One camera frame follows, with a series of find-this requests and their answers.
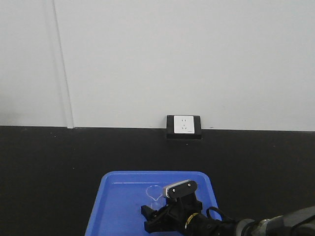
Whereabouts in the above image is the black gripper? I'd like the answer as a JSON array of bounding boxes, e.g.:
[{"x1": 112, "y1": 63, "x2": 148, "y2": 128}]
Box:
[{"x1": 141, "y1": 190, "x2": 209, "y2": 234}]

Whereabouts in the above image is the small clear glass beaker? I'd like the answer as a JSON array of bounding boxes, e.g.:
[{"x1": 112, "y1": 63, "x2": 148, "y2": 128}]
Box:
[{"x1": 146, "y1": 185, "x2": 164, "y2": 210}]

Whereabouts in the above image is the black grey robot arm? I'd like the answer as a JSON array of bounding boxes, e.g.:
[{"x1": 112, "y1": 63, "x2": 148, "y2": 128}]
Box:
[{"x1": 141, "y1": 193, "x2": 315, "y2": 236}]

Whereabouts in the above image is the blue plastic tray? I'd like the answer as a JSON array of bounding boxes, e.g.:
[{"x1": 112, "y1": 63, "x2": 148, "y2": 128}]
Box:
[{"x1": 85, "y1": 171, "x2": 217, "y2": 236}]

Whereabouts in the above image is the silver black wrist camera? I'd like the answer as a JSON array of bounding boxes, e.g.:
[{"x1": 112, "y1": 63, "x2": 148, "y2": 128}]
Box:
[{"x1": 162, "y1": 179, "x2": 197, "y2": 199}]

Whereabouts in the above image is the black cable loop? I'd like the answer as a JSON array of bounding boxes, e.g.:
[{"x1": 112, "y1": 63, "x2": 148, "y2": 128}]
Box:
[{"x1": 205, "y1": 206, "x2": 231, "y2": 222}]

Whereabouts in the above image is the white wall socket black base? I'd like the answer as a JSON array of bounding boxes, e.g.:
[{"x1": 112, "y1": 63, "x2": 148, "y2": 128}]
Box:
[{"x1": 166, "y1": 115, "x2": 202, "y2": 140}]

